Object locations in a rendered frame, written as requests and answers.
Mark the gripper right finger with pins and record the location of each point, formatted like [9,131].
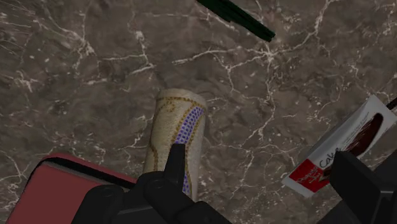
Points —
[356,180]

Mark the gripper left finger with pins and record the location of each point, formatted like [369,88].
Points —
[161,192]

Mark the white and red cake box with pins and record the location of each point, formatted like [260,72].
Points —
[344,145]

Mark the cream patterned cylinder vase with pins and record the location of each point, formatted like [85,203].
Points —
[173,124]

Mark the red box with black rim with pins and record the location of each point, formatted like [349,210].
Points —
[52,192]

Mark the dark green flat stick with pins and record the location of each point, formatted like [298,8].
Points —
[238,17]

